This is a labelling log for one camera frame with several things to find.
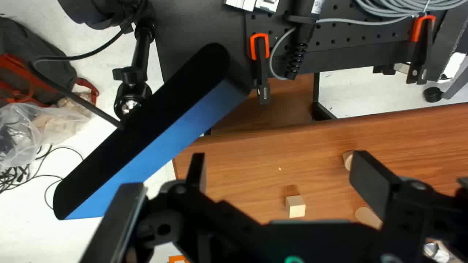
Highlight black and blue flat bar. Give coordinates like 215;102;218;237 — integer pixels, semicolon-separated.
51;42;253;222

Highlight small light wooden cube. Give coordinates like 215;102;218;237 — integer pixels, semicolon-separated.
284;184;307;219

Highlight dark grey round housing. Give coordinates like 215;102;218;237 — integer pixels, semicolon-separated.
57;0;151;32

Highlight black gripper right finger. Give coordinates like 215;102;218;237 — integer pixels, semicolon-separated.
348;149;468;263

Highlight grey cable coil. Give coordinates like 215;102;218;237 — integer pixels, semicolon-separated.
354;0;468;22

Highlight black and red bag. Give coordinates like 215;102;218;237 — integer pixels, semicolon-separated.
0;16;101;109

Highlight single grey cable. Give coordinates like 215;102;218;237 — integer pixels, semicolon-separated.
268;16;416;82

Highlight thick black cable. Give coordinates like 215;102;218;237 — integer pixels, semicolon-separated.
30;26;129;128

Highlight wooden cylinder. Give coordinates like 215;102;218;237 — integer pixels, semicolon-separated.
354;206;385;231

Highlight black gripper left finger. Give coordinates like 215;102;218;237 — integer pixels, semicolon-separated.
79;152;258;263

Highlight black round caster foot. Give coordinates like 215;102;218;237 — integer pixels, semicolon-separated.
423;86;443;104

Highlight black table leg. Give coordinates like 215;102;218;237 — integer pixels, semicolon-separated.
312;71;340;121

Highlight clear plastic bag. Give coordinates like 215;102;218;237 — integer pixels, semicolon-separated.
0;95;95;183

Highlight black perforated base board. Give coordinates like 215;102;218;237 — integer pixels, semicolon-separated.
154;0;468;95

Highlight wooden goblet shaped piece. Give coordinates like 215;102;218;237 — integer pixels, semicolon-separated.
340;150;354;172

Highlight thin black floor cables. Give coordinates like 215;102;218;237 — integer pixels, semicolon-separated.
0;145;85;212

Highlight black ribbed connector strip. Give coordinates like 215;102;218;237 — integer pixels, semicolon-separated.
288;19;316;82

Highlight orange and black clamp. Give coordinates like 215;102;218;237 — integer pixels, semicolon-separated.
405;13;439;86
247;31;272;107

